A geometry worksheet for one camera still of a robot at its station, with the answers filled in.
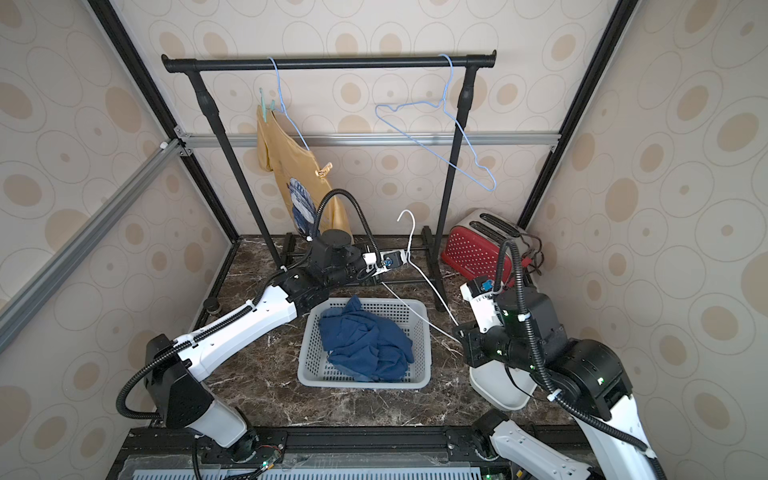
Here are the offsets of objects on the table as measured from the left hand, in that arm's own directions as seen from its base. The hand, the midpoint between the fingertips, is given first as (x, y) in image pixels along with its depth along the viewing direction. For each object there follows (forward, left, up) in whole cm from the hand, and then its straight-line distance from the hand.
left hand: (398, 248), depth 71 cm
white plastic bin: (-19, -29, -37) cm, 51 cm away
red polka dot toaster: (+18, -25, -19) cm, 36 cm away
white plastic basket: (-2, -5, -29) cm, 29 cm away
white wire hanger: (0, -3, -25) cm, 25 cm away
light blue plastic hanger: (+42, -33, -11) cm, 55 cm away
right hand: (-20, -13, -2) cm, 24 cm away
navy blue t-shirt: (-16, +9, -19) cm, 26 cm away
